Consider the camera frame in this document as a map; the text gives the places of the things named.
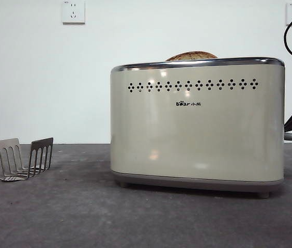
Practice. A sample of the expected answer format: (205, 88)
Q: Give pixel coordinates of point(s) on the grey toaster lever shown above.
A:
(290, 136)

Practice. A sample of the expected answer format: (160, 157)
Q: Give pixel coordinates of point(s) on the brown toasted bread slice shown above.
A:
(191, 56)

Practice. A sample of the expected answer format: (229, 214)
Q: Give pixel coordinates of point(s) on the cream two-slot toaster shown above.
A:
(197, 129)

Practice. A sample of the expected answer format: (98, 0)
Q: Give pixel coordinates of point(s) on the metal slotted bread rack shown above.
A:
(38, 152)

